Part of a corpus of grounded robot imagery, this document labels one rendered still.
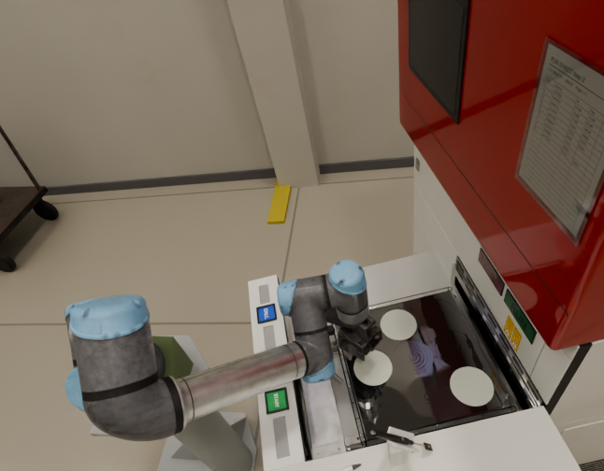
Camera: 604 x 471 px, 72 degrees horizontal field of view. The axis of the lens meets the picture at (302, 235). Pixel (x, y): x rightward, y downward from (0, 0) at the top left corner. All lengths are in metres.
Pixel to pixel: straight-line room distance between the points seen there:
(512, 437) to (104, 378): 0.80
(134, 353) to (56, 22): 2.76
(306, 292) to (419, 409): 0.42
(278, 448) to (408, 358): 0.40
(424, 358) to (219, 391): 0.59
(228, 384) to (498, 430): 0.58
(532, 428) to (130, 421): 0.79
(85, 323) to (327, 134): 2.53
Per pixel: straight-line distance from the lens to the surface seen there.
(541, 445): 1.07
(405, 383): 1.15
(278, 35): 2.61
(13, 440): 2.78
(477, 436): 1.05
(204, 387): 0.79
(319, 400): 1.17
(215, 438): 1.69
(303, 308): 0.90
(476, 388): 1.17
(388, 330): 1.22
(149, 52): 3.08
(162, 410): 0.76
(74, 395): 1.19
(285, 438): 1.07
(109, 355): 0.72
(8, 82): 3.75
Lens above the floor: 1.95
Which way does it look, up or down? 44 degrees down
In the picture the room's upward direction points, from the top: 15 degrees counter-clockwise
